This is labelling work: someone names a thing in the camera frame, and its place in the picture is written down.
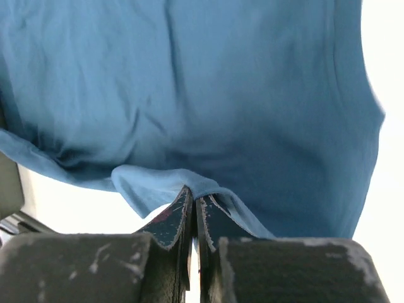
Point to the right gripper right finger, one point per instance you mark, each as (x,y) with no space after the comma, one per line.
(235,266)

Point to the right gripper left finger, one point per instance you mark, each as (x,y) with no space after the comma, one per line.
(150,265)

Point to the blue t shirt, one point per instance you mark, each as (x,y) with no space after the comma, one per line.
(264,103)

